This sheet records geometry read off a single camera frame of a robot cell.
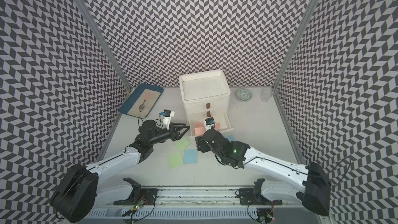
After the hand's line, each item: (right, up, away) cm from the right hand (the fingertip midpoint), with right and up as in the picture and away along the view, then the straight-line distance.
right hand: (203, 139), depth 75 cm
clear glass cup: (+44, +24, +33) cm, 60 cm away
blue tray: (-50, +28, +41) cm, 70 cm away
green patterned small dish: (+29, +23, +36) cm, 52 cm away
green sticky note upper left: (-13, -6, +14) cm, 20 cm away
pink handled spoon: (-43, +16, +31) cm, 55 cm away
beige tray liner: (-39, +17, +33) cm, 54 cm away
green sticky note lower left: (-16, -13, +9) cm, 23 cm away
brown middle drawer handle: (+3, +12, +13) cm, 18 cm away
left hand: (-8, +5, +3) cm, 10 cm away
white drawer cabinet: (+2, +22, +7) cm, 24 cm away
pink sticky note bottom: (-2, +6, -2) cm, 6 cm away
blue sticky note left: (-8, -13, +13) cm, 20 cm away
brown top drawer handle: (+2, +16, +9) cm, 19 cm away
